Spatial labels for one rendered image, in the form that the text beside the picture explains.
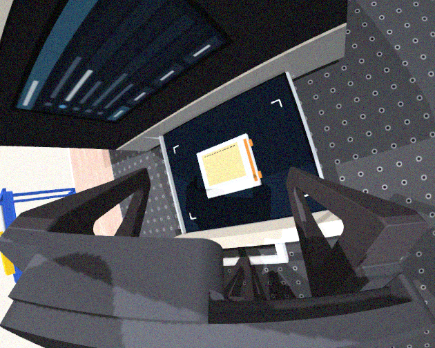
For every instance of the dark grey plate with grid of holes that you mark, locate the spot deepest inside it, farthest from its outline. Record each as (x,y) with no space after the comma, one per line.
(371,115)

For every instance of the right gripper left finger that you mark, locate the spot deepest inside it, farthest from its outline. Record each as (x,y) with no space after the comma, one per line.
(77,213)

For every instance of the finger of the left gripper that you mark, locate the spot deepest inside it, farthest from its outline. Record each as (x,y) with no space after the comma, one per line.
(237,286)
(251,289)

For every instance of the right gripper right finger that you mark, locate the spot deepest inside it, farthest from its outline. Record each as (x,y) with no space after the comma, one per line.
(375,230)

